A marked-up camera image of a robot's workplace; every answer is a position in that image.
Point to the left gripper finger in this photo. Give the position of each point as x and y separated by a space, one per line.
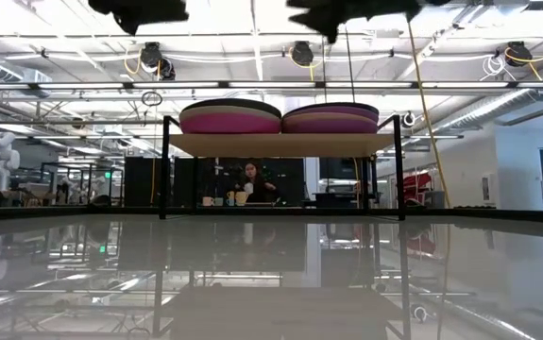
164 10

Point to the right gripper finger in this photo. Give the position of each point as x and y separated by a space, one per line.
316 22
311 6

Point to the purple round plate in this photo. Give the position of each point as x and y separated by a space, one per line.
330 127
332 109

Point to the beige round plate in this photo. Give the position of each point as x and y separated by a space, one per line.
231 108

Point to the magenta round plate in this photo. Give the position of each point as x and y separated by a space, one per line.
231 129
231 118

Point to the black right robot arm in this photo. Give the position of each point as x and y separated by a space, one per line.
429 1

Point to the wooden shelf with black legs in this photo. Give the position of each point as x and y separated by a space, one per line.
280 144

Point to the small black ceiling reel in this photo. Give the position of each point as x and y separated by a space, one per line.
167 70

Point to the black partition panel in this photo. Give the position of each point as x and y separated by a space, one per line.
143 181

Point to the person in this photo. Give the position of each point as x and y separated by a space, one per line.
257 186

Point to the white cup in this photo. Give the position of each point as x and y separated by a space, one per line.
249 188

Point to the red machine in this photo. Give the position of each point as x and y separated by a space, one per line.
417 186

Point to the yellow pitcher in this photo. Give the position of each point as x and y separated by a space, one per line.
241 198

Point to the yellow mug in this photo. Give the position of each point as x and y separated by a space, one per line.
230 194

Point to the white mug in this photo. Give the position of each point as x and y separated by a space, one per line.
208 201

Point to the teal mug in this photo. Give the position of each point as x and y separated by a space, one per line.
219 202

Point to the white glossy table mat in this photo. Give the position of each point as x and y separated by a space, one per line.
271 264

